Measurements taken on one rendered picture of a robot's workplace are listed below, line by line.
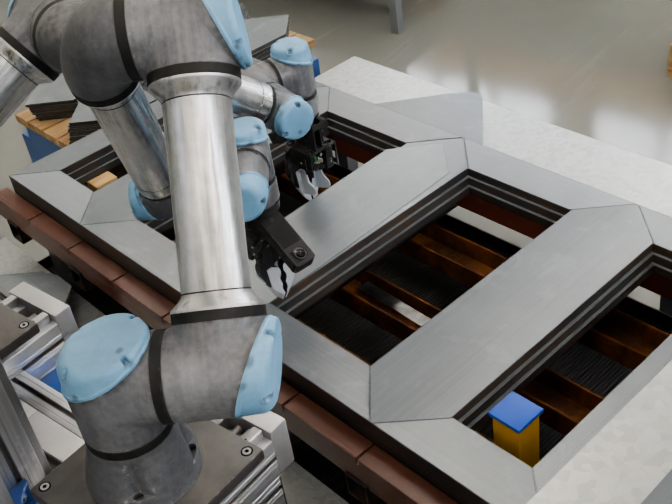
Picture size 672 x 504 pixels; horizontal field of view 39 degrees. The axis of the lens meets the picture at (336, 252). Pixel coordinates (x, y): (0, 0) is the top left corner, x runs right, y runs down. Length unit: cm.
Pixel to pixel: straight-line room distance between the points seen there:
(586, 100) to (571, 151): 177
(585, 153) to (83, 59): 141
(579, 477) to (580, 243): 73
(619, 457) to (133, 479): 60
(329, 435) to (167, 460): 41
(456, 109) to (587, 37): 222
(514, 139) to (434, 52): 221
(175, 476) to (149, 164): 46
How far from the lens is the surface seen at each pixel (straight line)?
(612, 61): 442
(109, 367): 113
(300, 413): 163
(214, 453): 131
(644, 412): 130
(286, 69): 184
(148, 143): 139
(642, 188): 223
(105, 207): 218
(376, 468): 153
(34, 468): 146
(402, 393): 157
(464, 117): 243
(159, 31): 118
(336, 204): 201
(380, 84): 271
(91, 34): 121
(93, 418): 118
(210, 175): 115
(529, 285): 176
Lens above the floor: 199
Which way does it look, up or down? 37 degrees down
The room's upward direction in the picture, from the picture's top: 9 degrees counter-clockwise
